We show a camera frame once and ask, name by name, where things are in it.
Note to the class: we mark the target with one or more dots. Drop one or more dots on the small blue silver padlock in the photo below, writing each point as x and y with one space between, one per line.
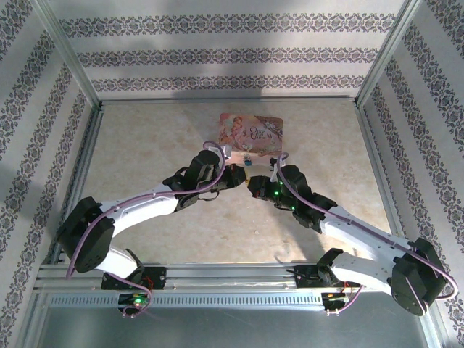
247 160

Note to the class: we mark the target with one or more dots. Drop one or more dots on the pink illustrated tin box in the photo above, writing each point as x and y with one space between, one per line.
253 132

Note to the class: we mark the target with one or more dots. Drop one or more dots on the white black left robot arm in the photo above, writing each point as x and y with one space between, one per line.
137 206

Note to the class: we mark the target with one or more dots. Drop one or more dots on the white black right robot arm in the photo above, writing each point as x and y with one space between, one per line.
362 235

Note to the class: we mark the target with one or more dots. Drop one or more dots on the small controller board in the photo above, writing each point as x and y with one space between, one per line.
132 300
331 296

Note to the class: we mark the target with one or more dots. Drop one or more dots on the grey metal sheet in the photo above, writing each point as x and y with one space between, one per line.
232 330

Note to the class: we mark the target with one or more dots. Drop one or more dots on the aluminium rail along patterned wall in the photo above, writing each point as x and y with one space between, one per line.
228 98

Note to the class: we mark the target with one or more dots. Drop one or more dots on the aluminium side rail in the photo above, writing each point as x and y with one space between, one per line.
82 181
380 181

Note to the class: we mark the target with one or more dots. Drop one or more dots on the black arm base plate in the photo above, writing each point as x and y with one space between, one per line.
304 277
157 277

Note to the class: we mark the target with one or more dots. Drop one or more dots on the aluminium upright post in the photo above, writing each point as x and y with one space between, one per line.
387 54
69 54

